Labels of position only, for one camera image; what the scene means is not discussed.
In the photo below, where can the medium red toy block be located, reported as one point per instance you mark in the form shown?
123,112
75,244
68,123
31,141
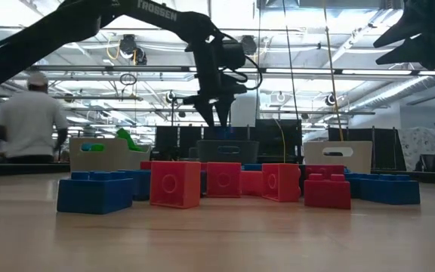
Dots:
203,166

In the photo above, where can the black framed panels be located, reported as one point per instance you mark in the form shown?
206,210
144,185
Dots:
385,147

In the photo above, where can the long ceiling light strip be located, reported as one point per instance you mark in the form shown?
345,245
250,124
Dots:
315,71

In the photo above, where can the white patterned panel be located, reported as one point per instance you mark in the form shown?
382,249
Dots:
421,151

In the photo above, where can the silver ceiling duct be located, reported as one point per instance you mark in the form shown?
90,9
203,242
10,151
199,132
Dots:
402,90

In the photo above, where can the small black ceiling reel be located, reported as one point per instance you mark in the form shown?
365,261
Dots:
330,99
170,97

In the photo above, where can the white column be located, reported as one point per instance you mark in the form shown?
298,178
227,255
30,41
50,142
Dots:
247,113

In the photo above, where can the small red toy block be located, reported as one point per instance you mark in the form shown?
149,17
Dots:
145,165
325,169
327,194

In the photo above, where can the medium blue toy block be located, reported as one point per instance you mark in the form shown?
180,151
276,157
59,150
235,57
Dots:
251,167

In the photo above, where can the small blue toy block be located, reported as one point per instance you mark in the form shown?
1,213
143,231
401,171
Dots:
389,192
142,185
94,196
347,170

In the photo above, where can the teal plastic bin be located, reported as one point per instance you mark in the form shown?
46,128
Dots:
244,155

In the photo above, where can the black panel wall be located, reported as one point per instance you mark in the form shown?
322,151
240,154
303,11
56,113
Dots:
278,143

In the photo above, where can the light grey plastic bin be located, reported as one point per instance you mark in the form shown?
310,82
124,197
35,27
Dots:
108,160

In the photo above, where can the white plastic bin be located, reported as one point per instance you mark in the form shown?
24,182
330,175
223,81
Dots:
357,156

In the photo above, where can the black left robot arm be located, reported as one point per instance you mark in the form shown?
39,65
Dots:
51,34

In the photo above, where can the large blue toy block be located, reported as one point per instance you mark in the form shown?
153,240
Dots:
86,147

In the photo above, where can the small orange toy block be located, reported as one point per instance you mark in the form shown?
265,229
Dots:
281,183
175,185
224,179
250,183

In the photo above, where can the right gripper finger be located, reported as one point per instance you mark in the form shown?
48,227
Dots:
425,49
410,32

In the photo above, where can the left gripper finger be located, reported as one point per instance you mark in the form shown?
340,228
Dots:
204,109
224,109

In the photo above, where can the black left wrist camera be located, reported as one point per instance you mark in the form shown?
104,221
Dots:
232,54

